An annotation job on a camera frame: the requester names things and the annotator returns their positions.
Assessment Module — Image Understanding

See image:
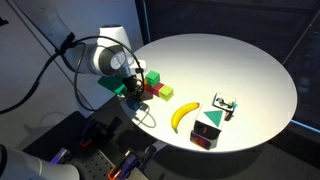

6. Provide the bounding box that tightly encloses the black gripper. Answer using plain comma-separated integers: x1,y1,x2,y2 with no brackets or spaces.
121,74,145,103

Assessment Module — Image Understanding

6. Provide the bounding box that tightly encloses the perforated metal plate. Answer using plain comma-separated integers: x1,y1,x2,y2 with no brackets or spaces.
71,149,134,180

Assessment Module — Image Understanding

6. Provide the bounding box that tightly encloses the lime yellow-green block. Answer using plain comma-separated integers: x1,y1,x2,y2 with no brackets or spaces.
158,85,175,102

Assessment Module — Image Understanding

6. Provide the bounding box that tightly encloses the black bar clamp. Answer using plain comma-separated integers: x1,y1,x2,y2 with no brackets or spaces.
79,116,123,150

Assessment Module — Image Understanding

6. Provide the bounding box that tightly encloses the blue soft cube number four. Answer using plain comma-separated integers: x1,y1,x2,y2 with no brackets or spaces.
213,92,238,121

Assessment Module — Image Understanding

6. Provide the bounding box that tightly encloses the white soft cube teal triangle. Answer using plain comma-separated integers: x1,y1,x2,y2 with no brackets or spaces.
193,109,225,140

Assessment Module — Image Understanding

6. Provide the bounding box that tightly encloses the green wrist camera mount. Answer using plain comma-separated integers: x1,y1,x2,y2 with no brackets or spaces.
97,75,128,97

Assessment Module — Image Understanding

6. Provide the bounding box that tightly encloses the orange soft cube number six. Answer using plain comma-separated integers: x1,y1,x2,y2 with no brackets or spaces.
189,129,221,151

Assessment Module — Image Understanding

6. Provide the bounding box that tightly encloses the yellow banana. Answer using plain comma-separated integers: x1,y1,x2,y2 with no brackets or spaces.
170,101,201,134

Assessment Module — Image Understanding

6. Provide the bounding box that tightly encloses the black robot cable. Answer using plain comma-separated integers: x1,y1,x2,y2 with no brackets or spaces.
0,33,145,115

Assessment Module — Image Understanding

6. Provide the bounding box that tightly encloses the purple handled bar clamp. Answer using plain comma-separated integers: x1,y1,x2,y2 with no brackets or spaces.
107,144,158,180

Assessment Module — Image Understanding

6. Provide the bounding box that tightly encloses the magenta block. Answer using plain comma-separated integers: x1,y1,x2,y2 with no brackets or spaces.
150,82,165,97

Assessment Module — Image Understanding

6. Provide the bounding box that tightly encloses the white table leg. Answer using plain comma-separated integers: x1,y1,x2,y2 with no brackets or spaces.
146,139,168,158

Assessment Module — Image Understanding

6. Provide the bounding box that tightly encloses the green block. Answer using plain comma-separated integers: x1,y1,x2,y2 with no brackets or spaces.
145,70,161,88

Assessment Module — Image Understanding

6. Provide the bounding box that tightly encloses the blue-grey metal frame rail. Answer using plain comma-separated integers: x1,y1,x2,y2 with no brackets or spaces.
289,119,320,135

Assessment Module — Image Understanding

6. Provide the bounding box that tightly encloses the blue block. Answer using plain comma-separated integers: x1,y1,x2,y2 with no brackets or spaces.
125,96,143,111

